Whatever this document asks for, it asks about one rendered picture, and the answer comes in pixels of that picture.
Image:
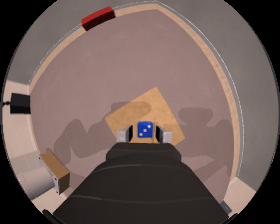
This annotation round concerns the blue die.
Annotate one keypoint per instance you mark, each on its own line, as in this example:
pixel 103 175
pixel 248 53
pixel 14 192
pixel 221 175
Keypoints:
pixel 144 129

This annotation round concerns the tan square mat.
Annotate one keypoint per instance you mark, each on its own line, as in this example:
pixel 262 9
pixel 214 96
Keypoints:
pixel 149 107

